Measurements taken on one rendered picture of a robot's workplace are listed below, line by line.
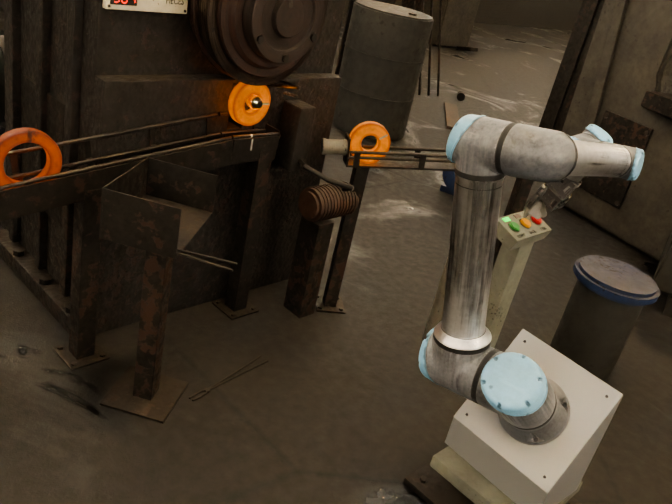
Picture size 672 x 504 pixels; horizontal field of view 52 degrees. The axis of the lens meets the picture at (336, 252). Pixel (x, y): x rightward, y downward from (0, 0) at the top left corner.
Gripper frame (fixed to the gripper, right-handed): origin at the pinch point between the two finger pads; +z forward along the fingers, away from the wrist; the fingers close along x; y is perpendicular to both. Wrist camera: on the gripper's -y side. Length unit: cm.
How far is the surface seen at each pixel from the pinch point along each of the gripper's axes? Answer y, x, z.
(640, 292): 40, 42, 11
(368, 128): -58, -19, 11
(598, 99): -74, 210, 21
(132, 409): -18, -116, 76
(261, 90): -77, -58, 7
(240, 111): -75, -65, 13
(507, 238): 2.3, -4.7, 8.8
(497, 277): 6.7, 2.1, 26.4
